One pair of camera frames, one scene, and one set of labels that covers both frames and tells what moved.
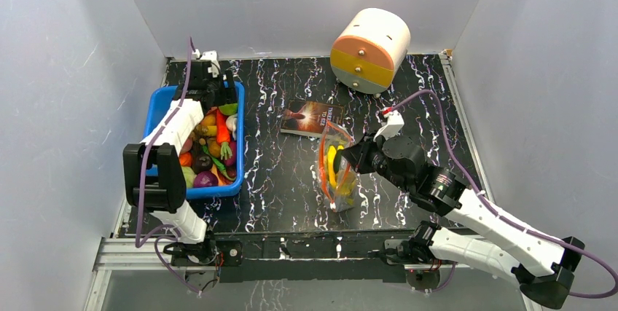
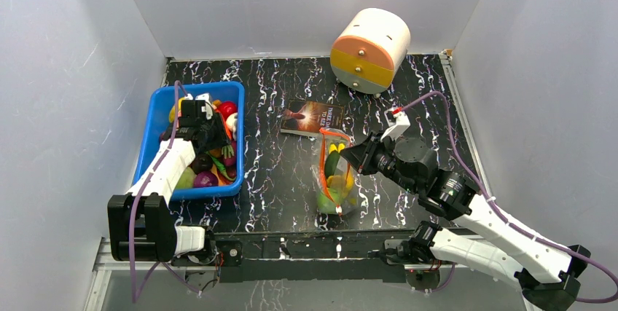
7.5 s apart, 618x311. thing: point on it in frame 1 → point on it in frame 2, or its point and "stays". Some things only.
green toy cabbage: (189, 175) stays
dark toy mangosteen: (202, 162) stays
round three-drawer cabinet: (369, 52) stays
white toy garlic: (231, 122) stays
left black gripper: (228, 95) → (221, 140)
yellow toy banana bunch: (331, 156) → (342, 183)
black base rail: (304, 258) stays
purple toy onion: (205, 178) stays
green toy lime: (229, 109) → (325, 205)
